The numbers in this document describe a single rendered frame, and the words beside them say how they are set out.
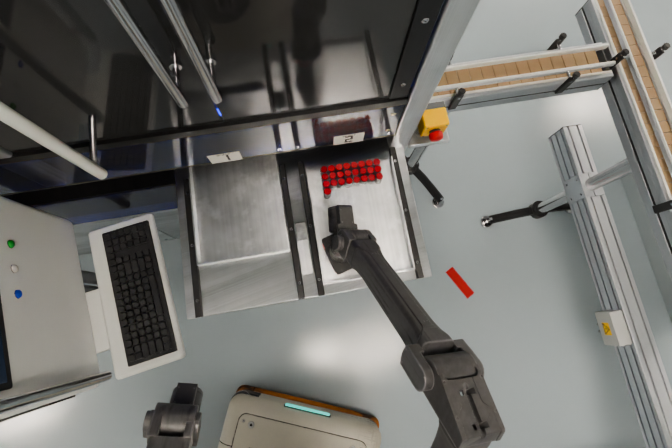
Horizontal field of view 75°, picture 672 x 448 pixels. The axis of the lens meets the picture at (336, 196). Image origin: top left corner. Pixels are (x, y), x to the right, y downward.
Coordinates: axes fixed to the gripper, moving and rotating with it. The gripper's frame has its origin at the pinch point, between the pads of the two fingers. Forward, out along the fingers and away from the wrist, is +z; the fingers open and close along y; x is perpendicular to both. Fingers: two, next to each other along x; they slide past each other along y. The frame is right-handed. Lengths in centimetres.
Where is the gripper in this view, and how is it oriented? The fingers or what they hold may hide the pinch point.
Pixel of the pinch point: (339, 256)
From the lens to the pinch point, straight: 123.2
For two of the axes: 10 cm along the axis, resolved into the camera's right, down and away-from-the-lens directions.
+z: -0.3, 2.6, 9.7
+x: -9.1, 4.0, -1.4
